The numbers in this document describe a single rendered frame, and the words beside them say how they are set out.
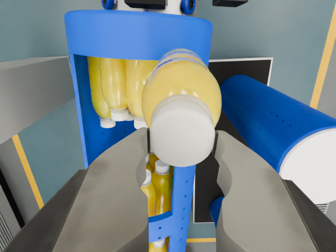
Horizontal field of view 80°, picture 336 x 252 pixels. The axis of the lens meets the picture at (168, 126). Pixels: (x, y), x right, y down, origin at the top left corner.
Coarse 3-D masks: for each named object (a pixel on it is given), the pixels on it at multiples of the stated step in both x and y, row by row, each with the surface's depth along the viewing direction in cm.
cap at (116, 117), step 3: (111, 111) 46; (126, 111) 46; (111, 114) 45; (114, 114) 45; (117, 114) 45; (120, 114) 45; (123, 114) 45; (126, 114) 46; (111, 117) 46; (114, 117) 45; (117, 117) 45; (120, 117) 45; (123, 117) 45; (126, 117) 46; (117, 120) 45; (120, 120) 45
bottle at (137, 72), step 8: (128, 64) 36; (136, 64) 36; (144, 64) 36; (152, 64) 36; (128, 72) 37; (136, 72) 36; (144, 72) 36; (128, 80) 38; (136, 80) 37; (144, 80) 37; (128, 88) 38; (136, 88) 37; (128, 96) 39; (136, 96) 38; (128, 104) 40; (136, 104) 39; (136, 112) 40
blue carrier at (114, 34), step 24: (72, 24) 32; (96, 24) 29; (120, 24) 28; (144, 24) 28; (168, 24) 29; (192, 24) 31; (72, 48) 34; (96, 48) 31; (120, 48) 30; (144, 48) 30; (168, 48) 31; (192, 48) 33; (72, 72) 40; (96, 120) 54; (96, 144) 56; (192, 168) 47; (168, 216) 46
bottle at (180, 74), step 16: (176, 48) 26; (160, 64) 18; (176, 64) 15; (192, 64) 16; (160, 80) 14; (176, 80) 14; (192, 80) 14; (208, 80) 15; (144, 96) 15; (160, 96) 14; (176, 96) 13; (192, 96) 13; (208, 96) 14; (144, 112) 15; (208, 112) 13
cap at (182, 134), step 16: (160, 112) 12; (176, 112) 11; (192, 112) 11; (160, 128) 11; (176, 128) 11; (192, 128) 11; (208, 128) 11; (160, 144) 12; (176, 144) 12; (192, 144) 12; (208, 144) 12; (176, 160) 12; (192, 160) 12
